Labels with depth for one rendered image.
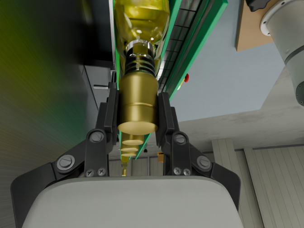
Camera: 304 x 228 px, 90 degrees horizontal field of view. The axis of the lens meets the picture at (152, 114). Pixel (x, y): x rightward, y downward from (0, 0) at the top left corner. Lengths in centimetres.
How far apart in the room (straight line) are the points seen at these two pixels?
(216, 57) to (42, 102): 63
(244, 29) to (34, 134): 61
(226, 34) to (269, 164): 713
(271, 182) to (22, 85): 753
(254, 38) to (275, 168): 712
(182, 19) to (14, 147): 38
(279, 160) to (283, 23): 725
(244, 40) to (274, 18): 10
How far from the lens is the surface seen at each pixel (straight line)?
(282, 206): 763
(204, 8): 38
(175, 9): 30
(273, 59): 86
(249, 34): 66
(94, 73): 57
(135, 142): 23
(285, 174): 770
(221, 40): 67
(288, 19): 59
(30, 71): 22
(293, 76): 53
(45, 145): 26
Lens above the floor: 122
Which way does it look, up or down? 24 degrees down
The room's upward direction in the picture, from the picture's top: 179 degrees clockwise
